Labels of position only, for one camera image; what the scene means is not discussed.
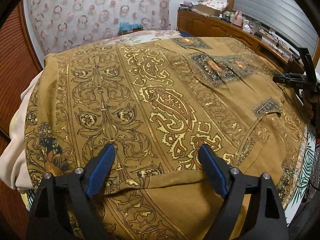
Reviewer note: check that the grey window roller blind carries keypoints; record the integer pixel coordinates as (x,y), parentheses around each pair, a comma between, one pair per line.
(284,16)

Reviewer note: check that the beige folded garment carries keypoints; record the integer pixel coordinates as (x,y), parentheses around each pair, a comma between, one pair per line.
(14,172)

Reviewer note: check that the navy blue mattress edge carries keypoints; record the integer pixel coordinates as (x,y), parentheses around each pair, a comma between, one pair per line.
(184,33)

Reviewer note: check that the palm leaf print bedsheet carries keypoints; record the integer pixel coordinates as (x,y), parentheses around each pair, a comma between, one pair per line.
(147,163)

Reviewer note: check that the wooden sideboard cabinet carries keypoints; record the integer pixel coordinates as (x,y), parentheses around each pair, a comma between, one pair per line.
(201,26)

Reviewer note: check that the blue box behind bed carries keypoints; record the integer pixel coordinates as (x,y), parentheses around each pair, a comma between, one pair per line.
(126,28)

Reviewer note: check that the floral blanket on bed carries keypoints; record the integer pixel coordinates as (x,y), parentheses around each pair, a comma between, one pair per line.
(142,37)

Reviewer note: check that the floral cardboard box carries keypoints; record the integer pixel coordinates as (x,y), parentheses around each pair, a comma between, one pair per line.
(212,7)

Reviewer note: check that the person's right hand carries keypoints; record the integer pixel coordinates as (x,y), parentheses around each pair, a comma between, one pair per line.
(309,103)

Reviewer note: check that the pink floral lace curtain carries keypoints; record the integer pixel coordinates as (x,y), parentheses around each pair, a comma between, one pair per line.
(64,24)

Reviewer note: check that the pink bottle on sideboard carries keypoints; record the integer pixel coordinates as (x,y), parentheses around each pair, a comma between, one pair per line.
(238,19)

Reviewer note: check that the brown louvered wooden wardrobe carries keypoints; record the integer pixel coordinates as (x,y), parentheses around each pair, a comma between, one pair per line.
(19,65)

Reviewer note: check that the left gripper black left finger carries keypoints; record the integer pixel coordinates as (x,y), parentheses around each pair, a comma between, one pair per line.
(48,215)

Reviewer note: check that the mustard paisley patterned cloth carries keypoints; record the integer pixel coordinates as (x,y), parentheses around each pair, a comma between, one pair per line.
(214,85)

